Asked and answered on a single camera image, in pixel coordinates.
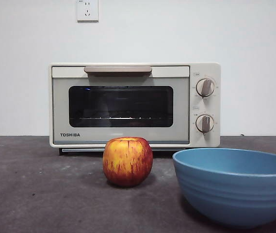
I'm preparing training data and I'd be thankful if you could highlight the red yellow apple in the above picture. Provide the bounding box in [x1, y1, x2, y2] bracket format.
[102, 136, 154, 187]

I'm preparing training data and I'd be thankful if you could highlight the beige oven door handle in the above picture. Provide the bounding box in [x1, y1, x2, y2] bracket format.
[83, 66, 153, 78]

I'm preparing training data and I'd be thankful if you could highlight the oven door with glass window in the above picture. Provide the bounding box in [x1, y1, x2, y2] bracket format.
[51, 65, 190, 145]

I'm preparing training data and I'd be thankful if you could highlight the blue ribbed bowl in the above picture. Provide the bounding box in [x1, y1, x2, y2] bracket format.
[172, 148, 276, 229]

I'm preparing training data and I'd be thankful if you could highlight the beige oven knob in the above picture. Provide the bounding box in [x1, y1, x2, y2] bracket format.
[195, 114, 215, 133]
[195, 78, 215, 98]

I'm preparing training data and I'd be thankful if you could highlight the cream toaster oven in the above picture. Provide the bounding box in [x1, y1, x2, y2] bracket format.
[49, 62, 221, 156]

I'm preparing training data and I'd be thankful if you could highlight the metal oven wire rack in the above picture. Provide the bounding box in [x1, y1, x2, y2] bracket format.
[79, 116, 153, 121]

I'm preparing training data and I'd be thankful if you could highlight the white wall socket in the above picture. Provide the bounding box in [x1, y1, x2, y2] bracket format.
[77, 0, 99, 23]

